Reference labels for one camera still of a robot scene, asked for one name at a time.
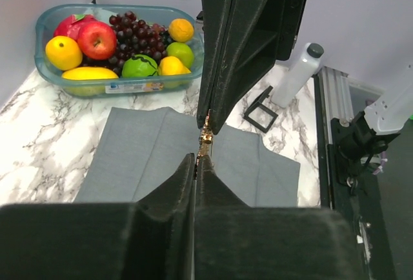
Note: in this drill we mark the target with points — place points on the white bottle grey cap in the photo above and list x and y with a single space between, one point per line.
306 65

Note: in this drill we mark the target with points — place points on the orange at tub front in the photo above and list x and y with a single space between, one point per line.
181 30

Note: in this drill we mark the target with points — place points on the dark purple grapes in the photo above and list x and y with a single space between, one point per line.
134 36

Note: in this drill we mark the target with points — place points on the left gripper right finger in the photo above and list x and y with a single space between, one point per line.
235 241

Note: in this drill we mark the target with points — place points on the yellow pear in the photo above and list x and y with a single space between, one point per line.
172 66

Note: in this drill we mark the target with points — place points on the red apple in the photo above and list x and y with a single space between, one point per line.
97 40

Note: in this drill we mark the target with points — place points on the orange at tub back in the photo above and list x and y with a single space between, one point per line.
63 52

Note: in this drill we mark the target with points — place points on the clear teal fruit tub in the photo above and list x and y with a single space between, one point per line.
49 20

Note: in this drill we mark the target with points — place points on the orange at tub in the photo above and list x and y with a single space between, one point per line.
181 30
63 52

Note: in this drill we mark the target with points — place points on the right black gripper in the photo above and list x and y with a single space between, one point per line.
243 39

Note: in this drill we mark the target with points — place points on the yellow mango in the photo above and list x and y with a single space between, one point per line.
89 73

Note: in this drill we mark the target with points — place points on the aluminium rail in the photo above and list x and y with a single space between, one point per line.
335 94

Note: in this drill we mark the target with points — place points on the right black square frame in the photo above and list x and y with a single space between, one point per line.
259 115

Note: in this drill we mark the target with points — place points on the pink dragon fruit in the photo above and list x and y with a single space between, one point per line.
70 26

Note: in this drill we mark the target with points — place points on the green striped melon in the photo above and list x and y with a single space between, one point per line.
140 66

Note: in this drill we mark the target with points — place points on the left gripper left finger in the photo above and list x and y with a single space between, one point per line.
148 239

